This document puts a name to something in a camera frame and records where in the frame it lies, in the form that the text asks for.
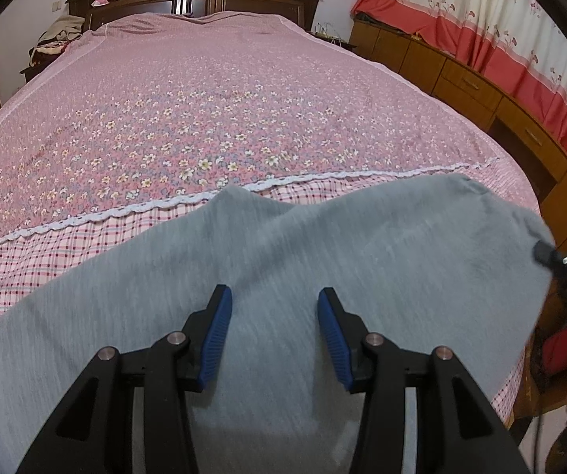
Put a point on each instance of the bed with pink floral bedspread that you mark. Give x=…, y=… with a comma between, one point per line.
x=214, y=108

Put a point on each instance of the pile of clothes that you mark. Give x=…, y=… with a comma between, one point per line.
x=61, y=27

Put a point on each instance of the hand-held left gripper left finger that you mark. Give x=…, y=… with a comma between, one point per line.
x=214, y=331

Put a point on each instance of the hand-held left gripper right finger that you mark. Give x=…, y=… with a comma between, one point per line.
x=335, y=340

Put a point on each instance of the dark wooden nightstand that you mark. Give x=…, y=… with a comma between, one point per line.
x=29, y=73

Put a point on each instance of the wooden cabinet with drawers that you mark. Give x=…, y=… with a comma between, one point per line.
x=461, y=79

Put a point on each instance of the grey pants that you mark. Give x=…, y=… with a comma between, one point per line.
x=362, y=242

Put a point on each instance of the red and cream floral curtain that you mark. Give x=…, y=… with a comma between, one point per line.
x=486, y=34

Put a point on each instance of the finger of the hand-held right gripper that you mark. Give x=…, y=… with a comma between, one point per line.
x=550, y=255

